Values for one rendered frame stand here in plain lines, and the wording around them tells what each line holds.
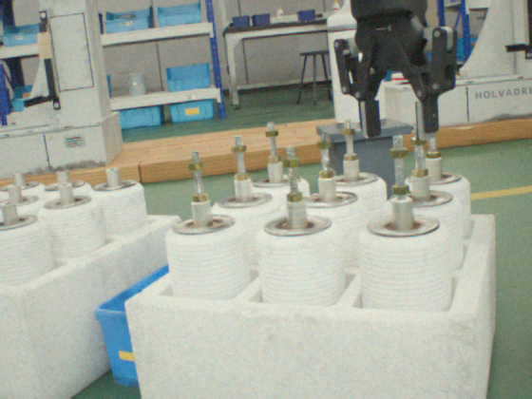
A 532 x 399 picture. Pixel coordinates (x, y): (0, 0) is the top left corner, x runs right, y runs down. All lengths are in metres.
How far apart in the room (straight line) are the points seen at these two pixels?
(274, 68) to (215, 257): 8.30
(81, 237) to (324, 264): 0.44
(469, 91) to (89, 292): 2.16
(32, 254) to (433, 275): 0.53
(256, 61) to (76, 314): 8.14
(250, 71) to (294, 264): 8.32
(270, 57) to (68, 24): 6.47
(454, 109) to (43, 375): 2.23
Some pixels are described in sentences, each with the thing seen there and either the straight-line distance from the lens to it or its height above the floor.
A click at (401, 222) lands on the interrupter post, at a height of 0.26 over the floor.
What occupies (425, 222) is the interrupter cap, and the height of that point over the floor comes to 0.25.
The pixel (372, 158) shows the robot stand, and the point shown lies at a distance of 1.10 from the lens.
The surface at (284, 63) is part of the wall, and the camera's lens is 8.99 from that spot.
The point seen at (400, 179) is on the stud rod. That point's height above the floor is 0.30.
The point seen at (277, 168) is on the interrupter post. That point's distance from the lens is 0.93.
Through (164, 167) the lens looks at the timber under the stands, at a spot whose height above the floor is 0.06.
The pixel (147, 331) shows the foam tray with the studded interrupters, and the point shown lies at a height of 0.15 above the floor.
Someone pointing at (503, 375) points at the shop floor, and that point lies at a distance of 0.89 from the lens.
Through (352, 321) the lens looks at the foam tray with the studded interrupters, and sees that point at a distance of 0.63.
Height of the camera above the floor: 0.44
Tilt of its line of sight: 12 degrees down
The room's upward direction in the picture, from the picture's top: 6 degrees counter-clockwise
